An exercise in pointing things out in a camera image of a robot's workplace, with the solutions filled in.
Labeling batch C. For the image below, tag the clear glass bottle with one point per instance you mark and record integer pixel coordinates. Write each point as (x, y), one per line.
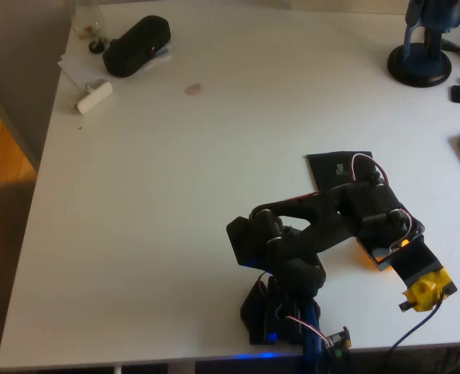
(91, 27)

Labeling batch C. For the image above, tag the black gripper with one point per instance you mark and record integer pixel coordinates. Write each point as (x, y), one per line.
(394, 238)

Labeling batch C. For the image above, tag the yellow rubber duck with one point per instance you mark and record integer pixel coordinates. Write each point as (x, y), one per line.
(368, 260)

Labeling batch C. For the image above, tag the blue table clamp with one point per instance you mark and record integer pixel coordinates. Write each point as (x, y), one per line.
(311, 335)

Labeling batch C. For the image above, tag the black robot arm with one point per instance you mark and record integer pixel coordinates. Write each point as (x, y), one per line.
(312, 218)

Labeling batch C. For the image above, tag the white power adapter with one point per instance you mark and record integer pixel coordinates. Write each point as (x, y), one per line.
(94, 97)

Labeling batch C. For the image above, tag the black camera with yellow tape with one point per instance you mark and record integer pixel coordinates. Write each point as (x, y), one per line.
(427, 292)

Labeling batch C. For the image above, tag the blue stand with black base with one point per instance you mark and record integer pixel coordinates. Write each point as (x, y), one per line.
(419, 64)

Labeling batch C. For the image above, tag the white paper sheets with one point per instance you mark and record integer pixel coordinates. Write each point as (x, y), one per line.
(80, 66)

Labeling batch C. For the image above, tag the black square mat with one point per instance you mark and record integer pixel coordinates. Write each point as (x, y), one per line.
(325, 167)

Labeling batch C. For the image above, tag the black zipped case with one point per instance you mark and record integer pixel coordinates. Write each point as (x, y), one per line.
(136, 44)

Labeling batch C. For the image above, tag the small controller board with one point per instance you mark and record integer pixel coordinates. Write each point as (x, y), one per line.
(337, 341)

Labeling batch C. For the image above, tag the small black round cap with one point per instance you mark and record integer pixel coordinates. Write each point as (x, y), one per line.
(96, 47)

